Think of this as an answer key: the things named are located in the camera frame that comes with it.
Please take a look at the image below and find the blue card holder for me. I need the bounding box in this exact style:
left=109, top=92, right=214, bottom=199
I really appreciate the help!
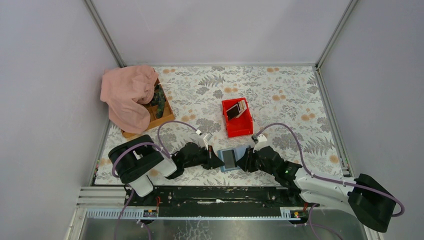
left=217, top=145, right=251, bottom=173

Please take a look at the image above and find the red plastic bin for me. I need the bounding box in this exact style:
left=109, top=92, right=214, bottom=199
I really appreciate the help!
left=221, top=97, right=254, bottom=138

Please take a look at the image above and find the dark grey card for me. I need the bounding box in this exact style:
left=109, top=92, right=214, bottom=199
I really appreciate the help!
left=226, top=103, right=242, bottom=121

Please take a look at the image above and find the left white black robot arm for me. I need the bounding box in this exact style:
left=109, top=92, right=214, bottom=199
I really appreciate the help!
left=108, top=134, right=225, bottom=197

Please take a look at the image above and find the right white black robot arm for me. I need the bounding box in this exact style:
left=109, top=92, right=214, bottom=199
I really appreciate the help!
left=236, top=146, right=396, bottom=233

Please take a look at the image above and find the wooden organizer tray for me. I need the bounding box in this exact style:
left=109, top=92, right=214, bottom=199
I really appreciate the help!
left=142, top=79, right=175, bottom=131

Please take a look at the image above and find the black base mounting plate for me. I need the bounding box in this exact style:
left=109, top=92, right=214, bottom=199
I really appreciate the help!
left=124, top=186, right=312, bottom=217

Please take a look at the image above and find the floral patterned table mat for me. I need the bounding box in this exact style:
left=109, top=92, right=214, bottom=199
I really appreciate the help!
left=94, top=65, right=345, bottom=187

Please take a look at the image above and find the dark green patterned item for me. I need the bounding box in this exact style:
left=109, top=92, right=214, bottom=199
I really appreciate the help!
left=150, top=84, right=166, bottom=119

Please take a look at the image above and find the pink cloth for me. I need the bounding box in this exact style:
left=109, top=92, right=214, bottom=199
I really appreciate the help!
left=100, top=65, right=159, bottom=134

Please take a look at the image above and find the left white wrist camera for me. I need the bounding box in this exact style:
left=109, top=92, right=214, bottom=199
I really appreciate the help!
left=195, top=129, right=213, bottom=151

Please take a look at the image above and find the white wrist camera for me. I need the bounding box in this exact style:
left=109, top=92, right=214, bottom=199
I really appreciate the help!
left=195, top=129, right=213, bottom=151
left=251, top=134, right=269, bottom=151

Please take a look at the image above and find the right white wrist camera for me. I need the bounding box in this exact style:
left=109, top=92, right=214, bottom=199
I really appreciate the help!
left=251, top=134, right=269, bottom=151

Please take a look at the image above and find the white slotted cable duct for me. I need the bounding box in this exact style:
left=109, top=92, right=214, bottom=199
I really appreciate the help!
left=86, top=207, right=305, bottom=222

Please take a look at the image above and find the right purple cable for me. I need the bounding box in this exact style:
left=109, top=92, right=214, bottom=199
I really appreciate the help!
left=252, top=122, right=406, bottom=240

